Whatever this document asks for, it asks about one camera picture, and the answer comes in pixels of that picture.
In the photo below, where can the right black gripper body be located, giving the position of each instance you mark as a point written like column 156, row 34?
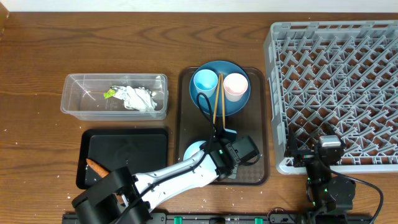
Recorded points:
column 305, row 158

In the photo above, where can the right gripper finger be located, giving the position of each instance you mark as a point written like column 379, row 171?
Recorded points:
column 329, row 130
column 292, row 148

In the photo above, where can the white bowl blue rim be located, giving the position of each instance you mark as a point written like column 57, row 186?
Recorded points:
column 192, row 149

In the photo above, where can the large white tissue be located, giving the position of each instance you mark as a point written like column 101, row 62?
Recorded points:
column 139, row 99

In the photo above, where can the small white tissue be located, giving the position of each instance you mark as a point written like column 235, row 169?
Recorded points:
column 119, row 92

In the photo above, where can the orange carrot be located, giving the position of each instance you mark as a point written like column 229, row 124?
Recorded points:
column 97, row 168

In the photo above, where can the green orange snack wrapper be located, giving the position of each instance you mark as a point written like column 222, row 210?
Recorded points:
column 109, row 93

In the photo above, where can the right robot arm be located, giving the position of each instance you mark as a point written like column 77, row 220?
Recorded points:
column 332, row 195

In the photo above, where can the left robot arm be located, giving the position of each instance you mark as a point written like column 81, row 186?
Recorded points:
column 122, row 197

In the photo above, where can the grey dishwasher rack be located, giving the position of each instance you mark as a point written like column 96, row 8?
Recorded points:
column 340, row 75

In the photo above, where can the brown serving tray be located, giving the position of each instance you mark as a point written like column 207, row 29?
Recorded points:
column 249, row 121

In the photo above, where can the pink cup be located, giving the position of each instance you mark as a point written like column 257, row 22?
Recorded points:
column 235, row 85

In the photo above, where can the light blue cup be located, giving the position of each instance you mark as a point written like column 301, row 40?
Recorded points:
column 205, row 81

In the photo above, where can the left wooden chopstick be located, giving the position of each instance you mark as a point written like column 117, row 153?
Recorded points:
column 216, row 98

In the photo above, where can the wooden chopstick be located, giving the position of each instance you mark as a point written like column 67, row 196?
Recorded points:
column 216, row 98
column 222, row 100

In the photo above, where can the right wooden chopstick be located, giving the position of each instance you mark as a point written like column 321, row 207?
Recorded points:
column 222, row 100

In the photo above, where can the dark blue plate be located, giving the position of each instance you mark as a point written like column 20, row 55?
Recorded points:
column 199, row 99

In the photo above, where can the black plastic tray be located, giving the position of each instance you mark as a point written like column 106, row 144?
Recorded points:
column 141, row 150

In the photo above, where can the clear plastic bin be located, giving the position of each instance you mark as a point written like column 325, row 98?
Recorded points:
column 83, row 96

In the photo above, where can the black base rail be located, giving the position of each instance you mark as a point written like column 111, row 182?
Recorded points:
column 162, row 218

